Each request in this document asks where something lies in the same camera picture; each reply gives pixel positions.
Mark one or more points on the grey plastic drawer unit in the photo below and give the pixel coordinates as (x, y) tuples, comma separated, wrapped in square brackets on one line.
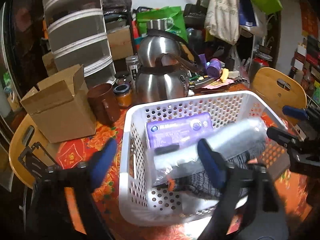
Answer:
[(77, 30)]

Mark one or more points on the shelf of colourful boxes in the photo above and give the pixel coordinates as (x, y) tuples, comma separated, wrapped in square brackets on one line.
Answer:
[(307, 60)]

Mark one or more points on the purple plastic cup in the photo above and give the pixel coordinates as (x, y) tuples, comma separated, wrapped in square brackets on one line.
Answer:
[(213, 67)]

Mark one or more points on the green shopping bag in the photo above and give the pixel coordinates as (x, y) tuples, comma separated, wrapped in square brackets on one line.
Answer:
[(162, 17)]

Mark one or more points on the wooden chair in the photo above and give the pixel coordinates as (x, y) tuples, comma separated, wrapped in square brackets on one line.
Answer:
[(277, 92), (20, 142)]

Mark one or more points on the grey towel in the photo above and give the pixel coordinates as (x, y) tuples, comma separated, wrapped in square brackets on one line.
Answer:
[(225, 140)]

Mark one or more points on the dark knit cloth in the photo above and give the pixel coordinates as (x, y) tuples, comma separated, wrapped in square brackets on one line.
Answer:
[(207, 182)]

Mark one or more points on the small dark jar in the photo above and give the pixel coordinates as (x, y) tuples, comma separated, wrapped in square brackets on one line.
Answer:
[(122, 78)]

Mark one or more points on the black metal stand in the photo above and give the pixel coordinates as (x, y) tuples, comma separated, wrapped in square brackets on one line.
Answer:
[(32, 155)]

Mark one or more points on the orange sauce jar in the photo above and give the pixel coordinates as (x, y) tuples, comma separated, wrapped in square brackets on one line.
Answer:
[(122, 95)]

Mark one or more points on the red lidded jar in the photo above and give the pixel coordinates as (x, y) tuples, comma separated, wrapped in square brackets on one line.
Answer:
[(258, 66)]

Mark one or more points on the purple tissue packet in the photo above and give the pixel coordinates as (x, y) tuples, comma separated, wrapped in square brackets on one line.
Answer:
[(175, 132)]

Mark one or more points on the dark blue hanging bag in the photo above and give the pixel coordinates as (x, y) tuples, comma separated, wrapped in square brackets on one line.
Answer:
[(246, 7)]

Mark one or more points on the black label glass jar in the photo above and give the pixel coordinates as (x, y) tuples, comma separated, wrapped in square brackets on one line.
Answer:
[(132, 67)]

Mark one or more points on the small steel kettle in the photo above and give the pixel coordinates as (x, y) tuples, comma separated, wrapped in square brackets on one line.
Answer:
[(160, 47)]

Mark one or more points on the orange floral tablecloth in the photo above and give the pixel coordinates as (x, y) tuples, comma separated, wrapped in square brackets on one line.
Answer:
[(295, 192)]

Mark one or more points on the yellow plastic toy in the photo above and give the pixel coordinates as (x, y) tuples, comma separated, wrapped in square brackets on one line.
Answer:
[(225, 75)]

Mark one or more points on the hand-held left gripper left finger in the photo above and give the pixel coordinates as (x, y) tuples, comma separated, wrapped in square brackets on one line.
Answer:
[(103, 160)]

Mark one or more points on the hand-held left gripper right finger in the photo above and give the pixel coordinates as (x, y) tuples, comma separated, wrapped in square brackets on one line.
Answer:
[(212, 165)]

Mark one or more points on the white perforated plastic basket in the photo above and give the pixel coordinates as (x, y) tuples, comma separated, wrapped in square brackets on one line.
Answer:
[(140, 135)]

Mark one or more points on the beige canvas tote bag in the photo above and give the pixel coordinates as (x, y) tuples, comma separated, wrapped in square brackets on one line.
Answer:
[(222, 12)]

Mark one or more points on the black handbag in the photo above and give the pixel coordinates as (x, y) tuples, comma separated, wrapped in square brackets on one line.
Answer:
[(196, 15)]

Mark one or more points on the brown cardboard box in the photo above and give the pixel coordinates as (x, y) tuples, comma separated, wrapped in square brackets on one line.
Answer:
[(62, 110)]

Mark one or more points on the brown ceramic mug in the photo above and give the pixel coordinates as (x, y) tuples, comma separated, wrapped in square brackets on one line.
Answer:
[(105, 102)]

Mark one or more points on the white hanging bag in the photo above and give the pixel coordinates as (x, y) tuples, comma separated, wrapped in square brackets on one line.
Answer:
[(258, 21)]

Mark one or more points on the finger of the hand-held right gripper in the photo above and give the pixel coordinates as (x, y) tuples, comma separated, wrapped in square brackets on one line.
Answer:
[(295, 112), (280, 135)]

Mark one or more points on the large steel kettle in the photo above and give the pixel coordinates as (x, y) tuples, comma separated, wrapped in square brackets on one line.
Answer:
[(162, 85)]

